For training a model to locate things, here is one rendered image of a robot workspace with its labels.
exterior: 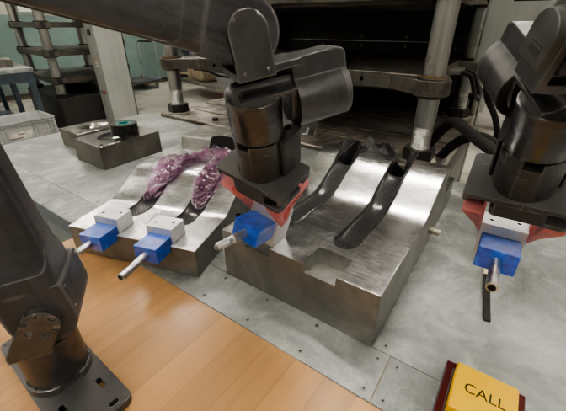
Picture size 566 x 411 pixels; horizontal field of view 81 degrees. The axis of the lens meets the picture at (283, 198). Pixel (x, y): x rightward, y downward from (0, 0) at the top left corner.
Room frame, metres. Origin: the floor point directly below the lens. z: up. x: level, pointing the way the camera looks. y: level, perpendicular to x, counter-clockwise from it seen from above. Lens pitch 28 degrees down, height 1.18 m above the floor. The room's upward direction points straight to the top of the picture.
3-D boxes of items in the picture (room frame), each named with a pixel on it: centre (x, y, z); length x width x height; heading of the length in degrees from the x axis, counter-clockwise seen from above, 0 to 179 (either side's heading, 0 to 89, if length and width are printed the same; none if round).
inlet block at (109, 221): (0.46, 0.32, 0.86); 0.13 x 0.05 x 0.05; 163
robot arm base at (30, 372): (0.26, 0.27, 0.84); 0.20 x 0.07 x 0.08; 53
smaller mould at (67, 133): (1.15, 0.67, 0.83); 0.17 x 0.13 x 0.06; 145
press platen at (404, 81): (1.63, -0.18, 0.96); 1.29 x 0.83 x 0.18; 55
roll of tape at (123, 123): (1.02, 0.50, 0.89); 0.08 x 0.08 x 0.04
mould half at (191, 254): (0.71, 0.19, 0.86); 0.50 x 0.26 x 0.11; 163
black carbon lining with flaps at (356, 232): (0.57, -0.13, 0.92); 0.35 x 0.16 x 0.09; 145
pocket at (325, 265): (0.36, -0.06, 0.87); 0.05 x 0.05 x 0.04; 55
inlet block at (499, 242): (0.32, -0.26, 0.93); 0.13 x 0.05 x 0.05; 146
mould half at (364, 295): (0.57, -0.15, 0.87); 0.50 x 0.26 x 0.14; 145
